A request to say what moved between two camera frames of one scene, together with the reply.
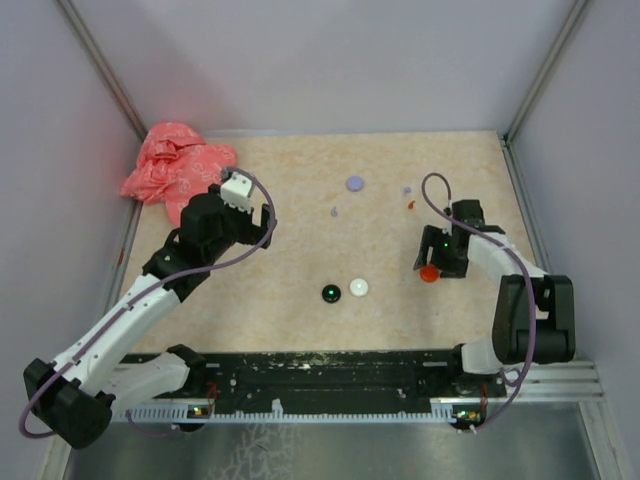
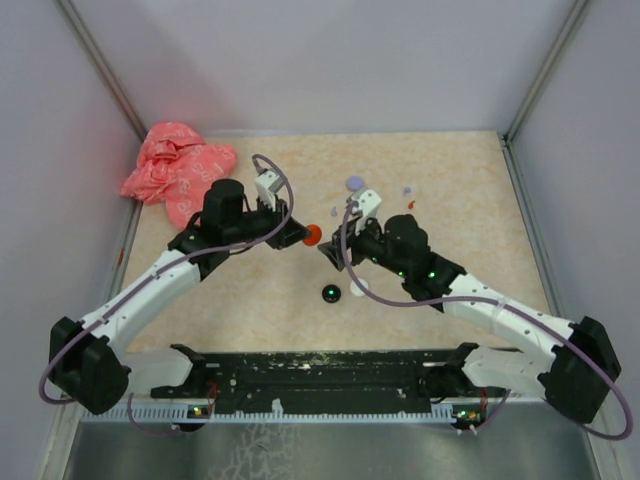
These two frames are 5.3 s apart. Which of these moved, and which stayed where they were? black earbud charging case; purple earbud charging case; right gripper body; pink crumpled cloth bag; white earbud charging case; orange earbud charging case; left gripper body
Moved: orange earbud charging case; right gripper body; left gripper body
Stayed: white earbud charging case; purple earbud charging case; black earbud charging case; pink crumpled cloth bag
